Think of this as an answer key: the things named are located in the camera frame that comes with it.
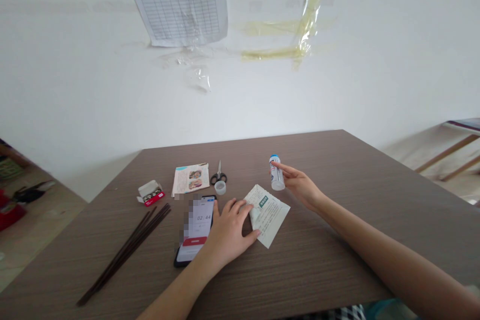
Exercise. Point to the yellowed tape strips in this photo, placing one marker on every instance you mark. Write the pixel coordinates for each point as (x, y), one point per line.
(303, 16)

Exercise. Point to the person's left hand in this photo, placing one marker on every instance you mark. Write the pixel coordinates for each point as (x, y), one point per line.
(225, 233)

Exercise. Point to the printed table sheet on wall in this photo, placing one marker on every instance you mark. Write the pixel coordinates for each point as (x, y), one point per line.
(180, 1)

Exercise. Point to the black smartphone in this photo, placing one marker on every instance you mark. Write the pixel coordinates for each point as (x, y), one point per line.
(195, 222)

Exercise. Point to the white paper sheet green label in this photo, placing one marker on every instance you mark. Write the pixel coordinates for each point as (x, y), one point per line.
(272, 215)

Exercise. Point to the dark brown thin stick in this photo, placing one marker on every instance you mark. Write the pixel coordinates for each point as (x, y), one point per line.
(120, 252)
(144, 239)
(135, 247)
(129, 248)

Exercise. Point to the red box of binder clips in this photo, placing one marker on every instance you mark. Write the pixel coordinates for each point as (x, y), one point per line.
(150, 194)

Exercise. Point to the illustrated booklet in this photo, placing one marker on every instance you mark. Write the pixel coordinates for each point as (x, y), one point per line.
(190, 179)

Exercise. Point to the red plastic object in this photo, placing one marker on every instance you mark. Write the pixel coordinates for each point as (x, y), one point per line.
(9, 209)

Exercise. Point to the clear tape remnants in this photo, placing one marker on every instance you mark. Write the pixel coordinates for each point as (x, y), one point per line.
(195, 68)

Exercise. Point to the white glue stick blue end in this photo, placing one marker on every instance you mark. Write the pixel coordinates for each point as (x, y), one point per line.
(275, 179)

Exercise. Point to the black object on floor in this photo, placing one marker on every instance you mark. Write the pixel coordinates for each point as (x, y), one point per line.
(32, 192)

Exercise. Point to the translucent glue stick cap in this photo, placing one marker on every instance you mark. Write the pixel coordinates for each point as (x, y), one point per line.
(220, 188)

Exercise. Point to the wooden frame table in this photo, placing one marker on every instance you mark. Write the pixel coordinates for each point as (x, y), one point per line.
(450, 151)

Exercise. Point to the person's right hand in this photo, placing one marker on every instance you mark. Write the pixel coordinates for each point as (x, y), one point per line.
(302, 187)

